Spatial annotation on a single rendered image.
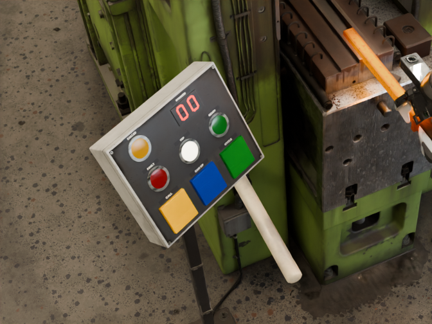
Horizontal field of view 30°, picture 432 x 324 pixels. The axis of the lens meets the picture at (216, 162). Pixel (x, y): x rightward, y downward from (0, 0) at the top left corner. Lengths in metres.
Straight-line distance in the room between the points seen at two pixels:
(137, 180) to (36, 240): 1.41
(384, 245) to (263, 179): 0.53
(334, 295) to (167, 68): 0.97
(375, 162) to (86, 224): 1.23
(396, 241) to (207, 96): 1.20
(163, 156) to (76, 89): 1.84
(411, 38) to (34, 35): 2.16
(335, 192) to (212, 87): 0.69
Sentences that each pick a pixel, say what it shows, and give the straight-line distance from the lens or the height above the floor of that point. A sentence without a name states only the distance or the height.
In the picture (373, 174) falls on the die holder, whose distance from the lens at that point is 2.44.
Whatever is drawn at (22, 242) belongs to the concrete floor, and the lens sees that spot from 3.15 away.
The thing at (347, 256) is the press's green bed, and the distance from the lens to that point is 2.76.
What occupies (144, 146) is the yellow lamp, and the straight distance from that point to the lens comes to 1.76.
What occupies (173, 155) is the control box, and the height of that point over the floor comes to 1.10.
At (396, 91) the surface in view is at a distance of 2.04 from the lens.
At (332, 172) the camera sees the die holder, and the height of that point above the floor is 0.65.
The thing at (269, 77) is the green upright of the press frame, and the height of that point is 0.90.
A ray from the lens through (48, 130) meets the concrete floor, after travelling 3.47.
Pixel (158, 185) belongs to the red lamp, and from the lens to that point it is 1.79.
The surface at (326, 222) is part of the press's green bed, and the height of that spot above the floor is 0.41.
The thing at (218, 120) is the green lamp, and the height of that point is 1.10.
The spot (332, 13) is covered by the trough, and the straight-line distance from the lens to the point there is 2.28.
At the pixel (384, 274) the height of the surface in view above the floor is 0.00.
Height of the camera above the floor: 2.49
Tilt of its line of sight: 51 degrees down
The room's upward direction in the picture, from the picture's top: 9 degrees counter-clockwise
